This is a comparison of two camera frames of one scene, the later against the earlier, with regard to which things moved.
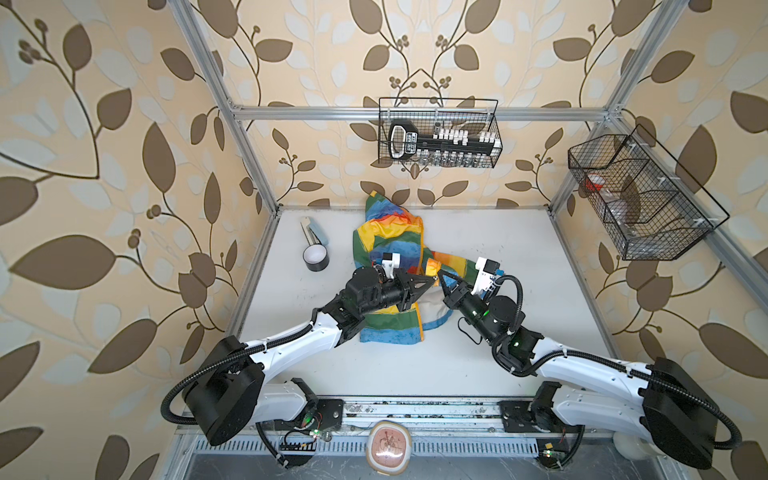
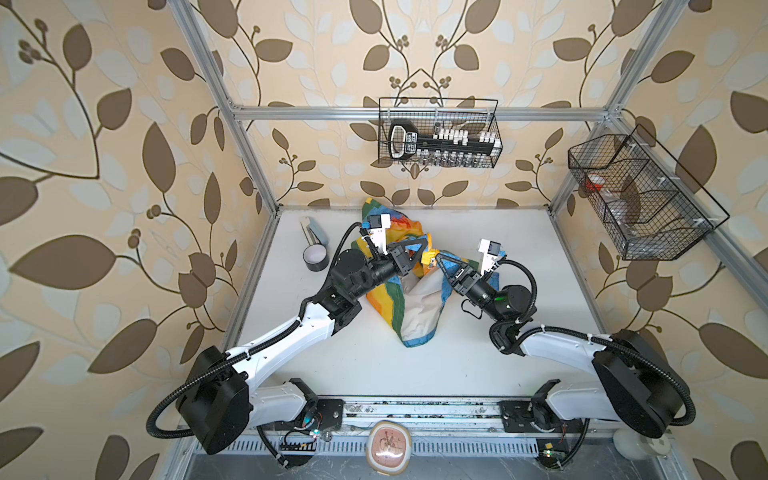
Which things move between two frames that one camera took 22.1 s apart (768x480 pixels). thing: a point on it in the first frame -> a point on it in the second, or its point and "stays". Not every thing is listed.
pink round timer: (388, 448) stays
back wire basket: (439, 132) stays
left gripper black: (408, 293) -> (396, 258)
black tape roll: (315, 257) stays
